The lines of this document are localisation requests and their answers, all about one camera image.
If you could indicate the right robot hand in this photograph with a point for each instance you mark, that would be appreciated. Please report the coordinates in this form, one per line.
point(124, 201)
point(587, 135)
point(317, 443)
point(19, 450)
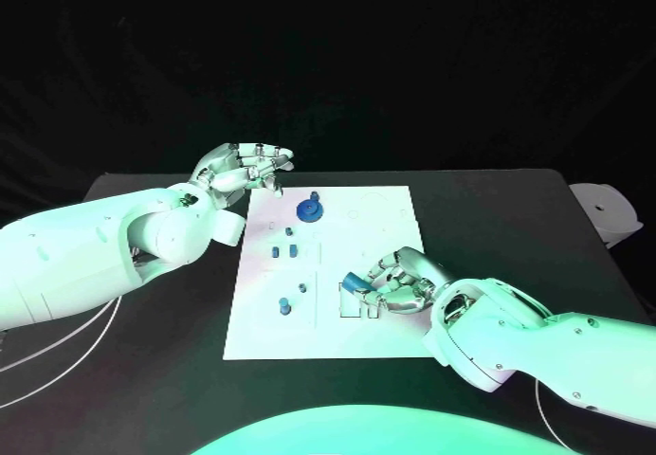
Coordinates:
point(409, 277)

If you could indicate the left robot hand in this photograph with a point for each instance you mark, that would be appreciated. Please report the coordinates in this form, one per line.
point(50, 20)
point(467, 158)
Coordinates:
point(232, 167)

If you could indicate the blue block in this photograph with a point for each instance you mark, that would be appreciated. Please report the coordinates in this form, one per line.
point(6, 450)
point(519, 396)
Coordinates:
point(353, 282)

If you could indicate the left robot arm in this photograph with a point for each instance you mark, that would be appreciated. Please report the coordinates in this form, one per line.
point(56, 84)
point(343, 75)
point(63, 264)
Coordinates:
point(82, 245)

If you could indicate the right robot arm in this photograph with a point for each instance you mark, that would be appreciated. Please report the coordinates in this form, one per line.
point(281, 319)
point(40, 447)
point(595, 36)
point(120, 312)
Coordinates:
point(538, 341)

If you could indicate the white task board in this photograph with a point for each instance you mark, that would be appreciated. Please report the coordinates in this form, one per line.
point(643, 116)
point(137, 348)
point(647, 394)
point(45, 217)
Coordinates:
point(287, 320)

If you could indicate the blue gear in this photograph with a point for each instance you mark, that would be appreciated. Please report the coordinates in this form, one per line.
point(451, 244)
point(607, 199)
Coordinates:
point(309, 209)

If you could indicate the blue cylinder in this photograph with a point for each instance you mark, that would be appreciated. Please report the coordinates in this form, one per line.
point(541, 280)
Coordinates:
point(284, 305)

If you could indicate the white machine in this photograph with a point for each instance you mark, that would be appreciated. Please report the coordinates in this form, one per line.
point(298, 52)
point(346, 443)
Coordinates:
point(607, 213)

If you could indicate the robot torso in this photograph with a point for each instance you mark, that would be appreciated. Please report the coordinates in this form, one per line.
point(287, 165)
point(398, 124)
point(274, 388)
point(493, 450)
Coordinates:
point(379, 432)

